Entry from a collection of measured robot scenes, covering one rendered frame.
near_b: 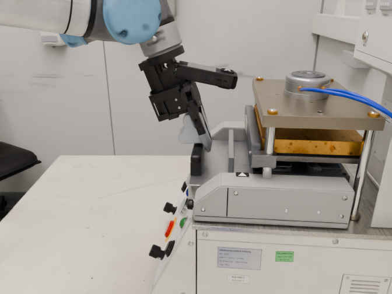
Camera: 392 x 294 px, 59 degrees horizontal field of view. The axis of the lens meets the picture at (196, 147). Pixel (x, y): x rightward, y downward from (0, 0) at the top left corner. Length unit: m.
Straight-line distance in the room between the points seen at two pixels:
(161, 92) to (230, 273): 0.35
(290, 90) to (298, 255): 0.29
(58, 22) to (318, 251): 0.51
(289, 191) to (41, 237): 0.61
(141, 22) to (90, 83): 1.70
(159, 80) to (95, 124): 1.58
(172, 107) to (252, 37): 1.43
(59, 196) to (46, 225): 0.14
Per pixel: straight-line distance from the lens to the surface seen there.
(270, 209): 0.58
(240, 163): 0.70
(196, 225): 0.58
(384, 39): 0.72
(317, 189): 0.57
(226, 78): 0.63
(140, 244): 0.84
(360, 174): 0.61
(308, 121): 0.55
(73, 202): 1.04
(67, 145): 2.32
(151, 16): 0.46
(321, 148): 0.61
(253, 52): 2.04
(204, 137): 0.66
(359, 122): 0.57
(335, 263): 0.65
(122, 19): 0.44
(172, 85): 0.65
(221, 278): 0.65
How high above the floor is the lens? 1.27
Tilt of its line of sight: 23 degrees down
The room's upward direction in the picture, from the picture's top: straight up
